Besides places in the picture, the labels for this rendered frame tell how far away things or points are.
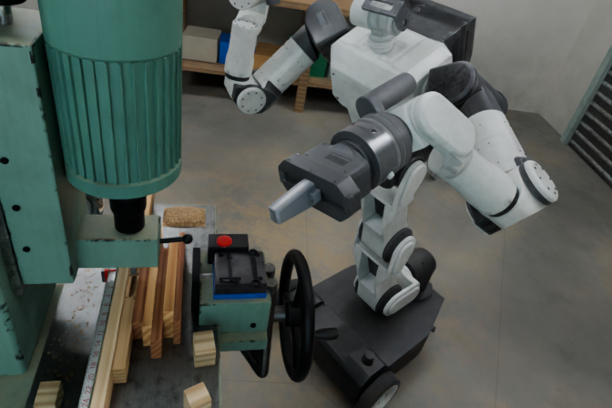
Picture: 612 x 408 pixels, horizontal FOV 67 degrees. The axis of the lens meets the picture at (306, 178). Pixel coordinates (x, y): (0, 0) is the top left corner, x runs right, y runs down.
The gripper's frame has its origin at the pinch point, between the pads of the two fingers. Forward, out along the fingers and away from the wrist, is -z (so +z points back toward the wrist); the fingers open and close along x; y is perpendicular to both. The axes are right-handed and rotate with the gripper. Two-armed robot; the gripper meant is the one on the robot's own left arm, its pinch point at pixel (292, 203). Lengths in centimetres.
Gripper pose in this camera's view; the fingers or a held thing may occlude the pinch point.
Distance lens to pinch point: 54.5
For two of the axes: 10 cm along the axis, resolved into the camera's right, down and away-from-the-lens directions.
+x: -6.9, -3.4, 6.4
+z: 7.2, -4.7, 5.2
